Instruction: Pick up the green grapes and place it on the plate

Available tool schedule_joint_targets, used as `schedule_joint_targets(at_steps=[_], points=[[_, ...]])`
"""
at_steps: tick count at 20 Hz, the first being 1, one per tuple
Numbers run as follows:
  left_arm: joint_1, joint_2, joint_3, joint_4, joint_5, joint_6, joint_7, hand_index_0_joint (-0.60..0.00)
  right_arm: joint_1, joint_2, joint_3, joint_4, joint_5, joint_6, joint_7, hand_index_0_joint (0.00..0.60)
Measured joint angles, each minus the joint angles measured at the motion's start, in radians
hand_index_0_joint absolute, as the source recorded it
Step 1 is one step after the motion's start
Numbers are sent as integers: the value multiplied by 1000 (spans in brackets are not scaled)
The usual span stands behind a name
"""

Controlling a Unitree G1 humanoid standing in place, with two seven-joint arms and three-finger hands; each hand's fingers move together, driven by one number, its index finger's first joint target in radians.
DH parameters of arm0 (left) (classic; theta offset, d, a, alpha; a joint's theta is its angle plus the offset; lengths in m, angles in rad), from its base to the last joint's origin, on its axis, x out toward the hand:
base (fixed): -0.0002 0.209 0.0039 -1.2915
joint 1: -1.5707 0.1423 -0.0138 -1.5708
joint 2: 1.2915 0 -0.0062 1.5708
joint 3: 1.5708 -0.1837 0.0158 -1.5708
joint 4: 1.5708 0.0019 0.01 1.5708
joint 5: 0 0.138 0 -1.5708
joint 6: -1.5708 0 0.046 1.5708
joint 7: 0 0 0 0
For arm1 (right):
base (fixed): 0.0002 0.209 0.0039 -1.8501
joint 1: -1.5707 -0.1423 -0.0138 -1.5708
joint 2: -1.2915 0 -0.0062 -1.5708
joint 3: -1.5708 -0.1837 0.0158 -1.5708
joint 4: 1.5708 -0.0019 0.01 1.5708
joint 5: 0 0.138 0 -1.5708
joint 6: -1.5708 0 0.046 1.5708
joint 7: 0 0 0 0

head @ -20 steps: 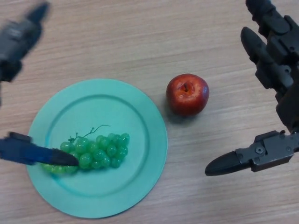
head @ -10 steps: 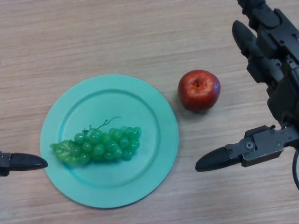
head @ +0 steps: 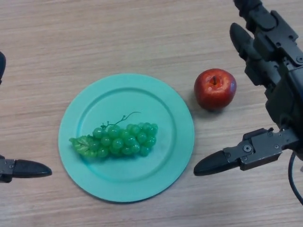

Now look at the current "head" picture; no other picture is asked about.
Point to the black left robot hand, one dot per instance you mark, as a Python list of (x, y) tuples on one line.
[(26, 168)]

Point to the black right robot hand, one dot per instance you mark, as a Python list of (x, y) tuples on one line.
[(279, 61)]

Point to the green grape bunch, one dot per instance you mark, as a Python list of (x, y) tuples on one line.
[(123, 142)]

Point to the green round plate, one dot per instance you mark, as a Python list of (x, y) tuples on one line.
[(127, 99)]

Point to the red apple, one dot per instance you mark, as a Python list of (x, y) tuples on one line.
[(215, 91)]

